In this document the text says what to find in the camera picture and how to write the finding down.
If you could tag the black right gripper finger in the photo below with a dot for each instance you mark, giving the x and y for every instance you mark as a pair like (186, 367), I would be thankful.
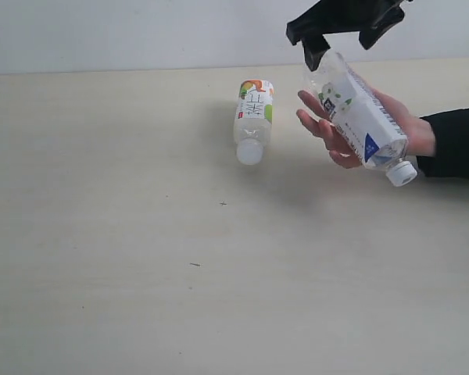
(314, 48)
(372, 30)

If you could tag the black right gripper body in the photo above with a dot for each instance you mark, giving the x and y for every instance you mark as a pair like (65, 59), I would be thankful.
(340, 16)

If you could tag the clear white label water bottle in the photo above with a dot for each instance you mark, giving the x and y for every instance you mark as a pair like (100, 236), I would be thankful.
(370, 131)

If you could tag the black sleeved forearm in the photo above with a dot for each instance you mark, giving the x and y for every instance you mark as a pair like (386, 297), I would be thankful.
(451, 158)

